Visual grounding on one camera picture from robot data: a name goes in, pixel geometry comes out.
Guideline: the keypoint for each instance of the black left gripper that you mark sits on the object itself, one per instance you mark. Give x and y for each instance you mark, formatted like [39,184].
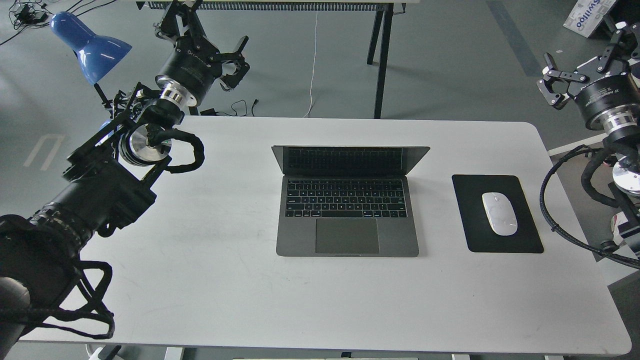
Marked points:
[191,70]

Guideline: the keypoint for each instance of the white computer mouse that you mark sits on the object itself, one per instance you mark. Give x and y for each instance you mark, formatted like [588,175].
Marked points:
[500,213]

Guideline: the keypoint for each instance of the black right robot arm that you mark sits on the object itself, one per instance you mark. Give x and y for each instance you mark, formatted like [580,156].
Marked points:
[611,177]

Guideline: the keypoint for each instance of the white cardboard box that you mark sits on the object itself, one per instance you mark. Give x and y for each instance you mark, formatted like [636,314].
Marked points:
[586,16]

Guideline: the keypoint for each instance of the blue desk lamp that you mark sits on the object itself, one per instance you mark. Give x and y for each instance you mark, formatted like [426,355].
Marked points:
[97,54]

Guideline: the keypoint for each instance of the black mouse pad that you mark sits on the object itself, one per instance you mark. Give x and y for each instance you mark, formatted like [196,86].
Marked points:
[479,236]

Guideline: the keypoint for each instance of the grey laptop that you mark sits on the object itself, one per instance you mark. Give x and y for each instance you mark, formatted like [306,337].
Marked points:
[347,201]

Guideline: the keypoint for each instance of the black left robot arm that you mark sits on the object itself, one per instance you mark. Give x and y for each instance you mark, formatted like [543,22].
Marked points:
[110,186]

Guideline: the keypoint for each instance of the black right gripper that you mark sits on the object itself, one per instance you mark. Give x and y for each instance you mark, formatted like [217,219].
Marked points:
[607,97]

